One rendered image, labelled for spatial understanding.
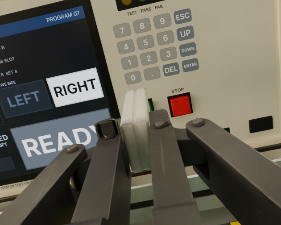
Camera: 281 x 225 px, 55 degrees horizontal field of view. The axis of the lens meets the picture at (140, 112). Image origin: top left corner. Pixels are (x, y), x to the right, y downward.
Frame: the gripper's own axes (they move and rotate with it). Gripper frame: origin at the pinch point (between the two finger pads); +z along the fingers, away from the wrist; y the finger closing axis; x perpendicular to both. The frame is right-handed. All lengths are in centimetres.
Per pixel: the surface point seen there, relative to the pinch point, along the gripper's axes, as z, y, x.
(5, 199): 8.9, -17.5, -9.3
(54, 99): 9.3, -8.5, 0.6
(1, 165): 9.3, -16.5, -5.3
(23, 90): 9.3, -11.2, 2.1
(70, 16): 9.4, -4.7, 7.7
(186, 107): 8.8, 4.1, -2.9
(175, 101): 8.8, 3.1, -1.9
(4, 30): 9.3, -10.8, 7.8
